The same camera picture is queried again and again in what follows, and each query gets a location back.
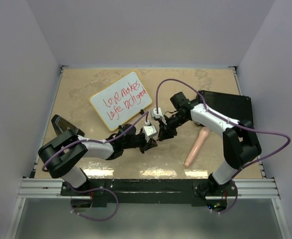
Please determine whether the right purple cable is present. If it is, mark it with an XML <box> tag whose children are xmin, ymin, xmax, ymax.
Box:
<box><xmin>155</xmin><ymin>78</ymin><xmax>292</xmax><ymax>180</ymax></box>

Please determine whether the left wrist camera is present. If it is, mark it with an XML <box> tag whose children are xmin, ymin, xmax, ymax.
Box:
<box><xmin>142</xmin><ymin>120</ymin><xmax>158</xmax><ymax>140</ymax></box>

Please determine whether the black hard case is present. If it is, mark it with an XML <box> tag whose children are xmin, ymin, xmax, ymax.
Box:
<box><xmin>199</xmin><ymin>90</ymin><xmax>254</xmax><ymax>123</ymax></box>

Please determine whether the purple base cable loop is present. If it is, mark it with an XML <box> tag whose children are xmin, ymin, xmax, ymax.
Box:
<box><xmin>70</xmin><ymin>187</ymin><xmax>119</xmax><ymax>221</ymax></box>

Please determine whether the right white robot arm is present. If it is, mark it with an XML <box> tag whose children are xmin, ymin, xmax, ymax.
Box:
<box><xmin>151</xmin><ymin>92</ymin><xmax>262</xmax><ymax>196</ymax></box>

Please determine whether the wire whiteboard stand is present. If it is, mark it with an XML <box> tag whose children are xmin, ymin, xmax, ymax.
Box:
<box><xmin>118</xmin><ymin>109</ymin><xmax>144</xmax><ymax>129</ymax></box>

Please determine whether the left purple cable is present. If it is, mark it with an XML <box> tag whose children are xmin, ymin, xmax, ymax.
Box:
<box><xmin>41</xmin><ymin>111</ymin><xmax>151</xmax><ymax>194</ymax></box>

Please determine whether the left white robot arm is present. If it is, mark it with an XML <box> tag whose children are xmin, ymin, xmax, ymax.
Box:
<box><xmin>38</xmin><ymin>123</ymin><xmax>158</xmax><ymax>195</ymax></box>

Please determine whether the black base bar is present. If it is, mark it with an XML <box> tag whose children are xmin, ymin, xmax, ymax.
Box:
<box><xmin>61</xmin><ymin>179</ymin><xmax>238</xmax><ymax>210</ymax></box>

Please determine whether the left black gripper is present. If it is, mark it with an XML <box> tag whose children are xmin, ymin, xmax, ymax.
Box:
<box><xmin>123</xmin><ymin>131</ymin><xmax>157</xmax><ymax>153</ymax></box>

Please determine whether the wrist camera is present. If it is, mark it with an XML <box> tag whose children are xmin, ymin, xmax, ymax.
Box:
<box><xmin>151</xmin><ymin>107</ymin><xmax>167</xmax><ymax>124</ymax></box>
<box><xmin>142</xmin><ymin>120</ymin><xmax>158</xmax><ymax>140</ymax></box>

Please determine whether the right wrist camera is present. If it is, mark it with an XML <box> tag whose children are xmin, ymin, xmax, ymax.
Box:
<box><xmin>151</xmin><ymin>107</ymin><xmax>167</xmax><ymax>124</ymax></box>

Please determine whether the pink toy microphone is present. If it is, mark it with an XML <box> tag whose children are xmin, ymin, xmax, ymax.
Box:
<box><xmin>184</xmin><ymin>126</ymin><xmax>210</xmax><ymax>167</ymax></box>

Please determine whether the yellow framed whiteboard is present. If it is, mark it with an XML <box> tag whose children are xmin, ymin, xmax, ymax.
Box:
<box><xmin>90</xmin><ymin>72</ymin><xmax>153</xmax><ymax>131</ymax></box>

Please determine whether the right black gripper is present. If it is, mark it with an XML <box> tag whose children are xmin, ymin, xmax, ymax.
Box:
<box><xmin>158</xmin><ymin>113</ymin><xmax>189</xmax><ymax>142</ymax></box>

